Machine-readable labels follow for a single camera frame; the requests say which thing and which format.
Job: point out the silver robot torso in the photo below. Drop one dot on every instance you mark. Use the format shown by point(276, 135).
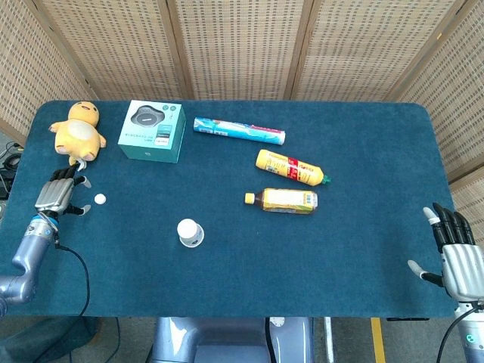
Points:
point(227, 340)

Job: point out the yellow bottle green cap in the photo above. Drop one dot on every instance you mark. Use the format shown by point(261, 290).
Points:
point(287, 166)

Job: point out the teal fabric bag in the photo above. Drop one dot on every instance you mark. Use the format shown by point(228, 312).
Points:
point(45, 340)

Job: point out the tea bottle yellow cap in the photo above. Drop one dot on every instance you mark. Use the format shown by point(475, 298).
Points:
point(287, 200)

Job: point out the small white cap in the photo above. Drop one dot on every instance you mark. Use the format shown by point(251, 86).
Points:
point(100, 199)

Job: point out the white plastic bottle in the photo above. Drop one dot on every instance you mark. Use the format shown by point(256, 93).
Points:
point(189, 231)

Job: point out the blue white wrapped roll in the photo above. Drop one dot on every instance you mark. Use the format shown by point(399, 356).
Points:
point(238, 130)

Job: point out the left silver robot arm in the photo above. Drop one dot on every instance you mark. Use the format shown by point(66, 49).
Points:
point(32, 249)

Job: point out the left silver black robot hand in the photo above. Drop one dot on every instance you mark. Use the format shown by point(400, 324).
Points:
point(53, 194)

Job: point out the teal product box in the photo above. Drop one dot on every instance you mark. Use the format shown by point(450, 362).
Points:
point(151, 128)

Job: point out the white table leg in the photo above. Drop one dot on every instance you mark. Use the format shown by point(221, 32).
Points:
point(329, 340)

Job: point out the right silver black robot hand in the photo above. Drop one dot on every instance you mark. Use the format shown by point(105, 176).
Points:
point(461, 264)

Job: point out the woven bamboo screen panel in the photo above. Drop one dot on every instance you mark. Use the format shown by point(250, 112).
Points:
point(457, 113)
point(30, 72)
point(113, 49)
point(242, 49)
point(359, 49)

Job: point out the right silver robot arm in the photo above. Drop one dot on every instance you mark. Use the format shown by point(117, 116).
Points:
point(472, 332)

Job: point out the dark blue table cloth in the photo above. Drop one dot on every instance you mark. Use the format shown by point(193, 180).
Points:
point(242, 272)

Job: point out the yellow plush duck toy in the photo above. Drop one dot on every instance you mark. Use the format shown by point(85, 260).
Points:
point(77, 132)

